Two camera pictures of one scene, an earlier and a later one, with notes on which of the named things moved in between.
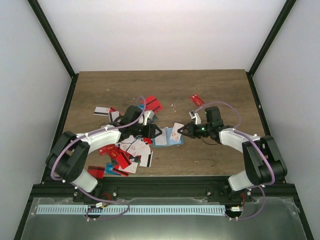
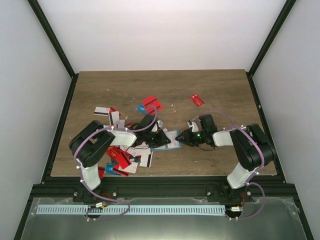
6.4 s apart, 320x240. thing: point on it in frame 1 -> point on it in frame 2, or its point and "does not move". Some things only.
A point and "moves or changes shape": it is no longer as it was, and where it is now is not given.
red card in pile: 123,160 does not move
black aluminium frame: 161,187 does not move
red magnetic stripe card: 152,103 does not move
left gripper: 151,131 -> 161,140
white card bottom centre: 131,168 does not move
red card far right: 197,100 does not move
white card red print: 175,135 -> 172,135
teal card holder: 163,139 moves or changes shape
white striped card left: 102,111 does not move
